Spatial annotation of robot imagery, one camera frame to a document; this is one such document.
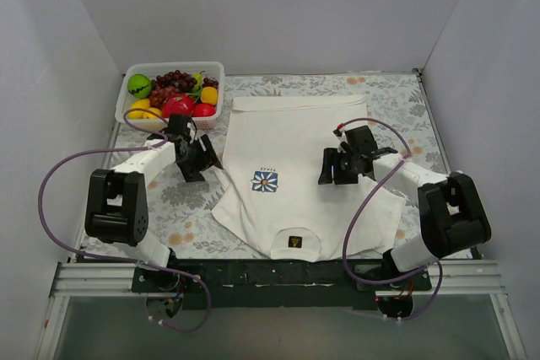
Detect white printed t-shirt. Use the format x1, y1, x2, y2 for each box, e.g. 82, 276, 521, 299
212, 94, 404, 262

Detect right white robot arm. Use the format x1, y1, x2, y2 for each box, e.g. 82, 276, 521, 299
318, 123, 492, 291

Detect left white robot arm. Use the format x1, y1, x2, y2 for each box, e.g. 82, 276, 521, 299
84, 114, 221, 293

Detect red toy apple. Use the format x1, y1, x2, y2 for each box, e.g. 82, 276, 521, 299
192, 103, 216, 117

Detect red toy dragon fruit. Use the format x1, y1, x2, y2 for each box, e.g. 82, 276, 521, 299
161, 94, 196, 118

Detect orange toy fruit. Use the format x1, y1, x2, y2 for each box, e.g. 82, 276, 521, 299
200, 86, 219, 105

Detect yellow toy mango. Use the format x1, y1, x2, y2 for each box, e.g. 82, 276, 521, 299
141, 107, 162, 120

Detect yellow toy lemon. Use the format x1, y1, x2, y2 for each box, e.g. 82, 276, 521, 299
127, 99, 151, 120

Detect dark red toy grapes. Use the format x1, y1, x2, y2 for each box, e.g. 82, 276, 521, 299
148, 70, 219, 109

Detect white plastic fruit basket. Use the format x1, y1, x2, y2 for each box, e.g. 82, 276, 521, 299
116, 62, 224, 130

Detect green toy fruit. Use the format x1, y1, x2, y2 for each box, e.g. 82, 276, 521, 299
127, 73, 152, 99

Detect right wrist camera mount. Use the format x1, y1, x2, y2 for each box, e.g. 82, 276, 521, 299
332, 123, 348, 143

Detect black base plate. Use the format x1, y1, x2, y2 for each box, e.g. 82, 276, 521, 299
131, 259, 410, 310

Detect aluminium frame rail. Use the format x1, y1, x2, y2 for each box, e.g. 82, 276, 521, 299
49, 260, 507, 298

